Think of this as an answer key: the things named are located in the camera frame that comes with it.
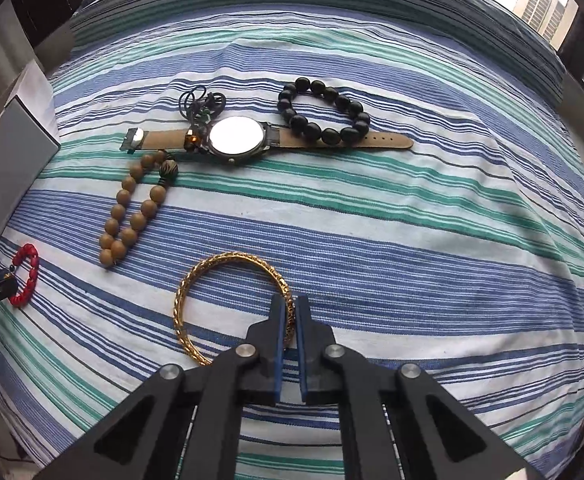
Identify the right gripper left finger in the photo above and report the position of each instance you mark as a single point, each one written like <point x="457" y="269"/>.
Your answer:
<point x="183" y="424"/>

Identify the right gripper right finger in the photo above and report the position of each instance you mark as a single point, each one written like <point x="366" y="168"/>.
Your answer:
<point x="397" y="423"/>

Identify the long white cardboard box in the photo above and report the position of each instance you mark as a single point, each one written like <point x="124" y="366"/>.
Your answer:
<point x="29" y="136"/>

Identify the striped blue green bedsheet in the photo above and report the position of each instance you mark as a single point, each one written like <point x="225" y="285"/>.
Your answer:
<point x="464" y="254"/>

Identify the tan leather strap wristwatch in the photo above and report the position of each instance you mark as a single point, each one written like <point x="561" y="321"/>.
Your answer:
<point x="237" y="138"/>

